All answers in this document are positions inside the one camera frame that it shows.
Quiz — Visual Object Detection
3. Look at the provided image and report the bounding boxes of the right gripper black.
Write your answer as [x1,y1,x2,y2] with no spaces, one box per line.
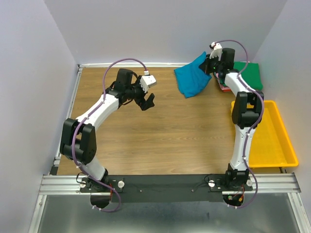
[197,53,222,75]

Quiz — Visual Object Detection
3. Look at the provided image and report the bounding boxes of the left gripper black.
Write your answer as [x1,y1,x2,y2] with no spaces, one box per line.
[126,76,155,111]

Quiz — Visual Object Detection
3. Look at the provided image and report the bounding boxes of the blue t shirt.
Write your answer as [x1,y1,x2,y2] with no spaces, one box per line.
[174,51,212,98]

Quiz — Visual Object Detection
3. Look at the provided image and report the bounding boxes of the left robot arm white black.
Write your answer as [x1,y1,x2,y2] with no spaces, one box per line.
[59,68,156,192]

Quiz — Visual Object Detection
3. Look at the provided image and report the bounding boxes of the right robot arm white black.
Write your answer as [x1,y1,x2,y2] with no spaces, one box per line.
[199,44,263,191]

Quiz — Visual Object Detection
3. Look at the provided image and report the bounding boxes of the pink folded t shirt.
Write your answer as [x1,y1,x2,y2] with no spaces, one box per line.
[219,82,229,89]

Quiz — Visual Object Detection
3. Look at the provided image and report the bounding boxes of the green folded t shirt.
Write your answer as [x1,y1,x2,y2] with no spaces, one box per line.
[241,63,263,91]

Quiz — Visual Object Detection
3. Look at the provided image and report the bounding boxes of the yellow plastic tray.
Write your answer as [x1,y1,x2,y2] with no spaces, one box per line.
[230,100,299,168]

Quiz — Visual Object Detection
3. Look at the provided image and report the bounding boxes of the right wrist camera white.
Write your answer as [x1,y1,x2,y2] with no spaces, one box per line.
[209,42,223,60]

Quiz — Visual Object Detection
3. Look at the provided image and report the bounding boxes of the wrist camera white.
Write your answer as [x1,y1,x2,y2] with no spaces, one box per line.
[139,75,157,93]
[209,42,223,60]

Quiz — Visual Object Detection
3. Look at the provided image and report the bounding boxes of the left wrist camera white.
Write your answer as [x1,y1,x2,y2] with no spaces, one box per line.
[139,75,157,93]

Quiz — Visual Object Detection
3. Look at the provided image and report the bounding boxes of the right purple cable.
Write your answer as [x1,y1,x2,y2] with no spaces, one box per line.
[208,39,265,210]

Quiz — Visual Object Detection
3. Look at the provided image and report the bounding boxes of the purple cable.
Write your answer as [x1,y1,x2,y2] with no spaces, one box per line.
[72,58,150,213]
[208,39,265,210]

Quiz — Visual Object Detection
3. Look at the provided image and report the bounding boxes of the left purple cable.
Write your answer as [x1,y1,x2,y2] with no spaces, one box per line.
[72,58,150,213]

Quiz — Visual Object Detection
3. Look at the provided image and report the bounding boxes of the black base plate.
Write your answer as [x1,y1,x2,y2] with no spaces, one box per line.
[78,174,254,208]

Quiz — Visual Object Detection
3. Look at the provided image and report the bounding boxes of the aluminium frame rail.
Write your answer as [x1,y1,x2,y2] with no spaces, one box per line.
[28,63,311,233]

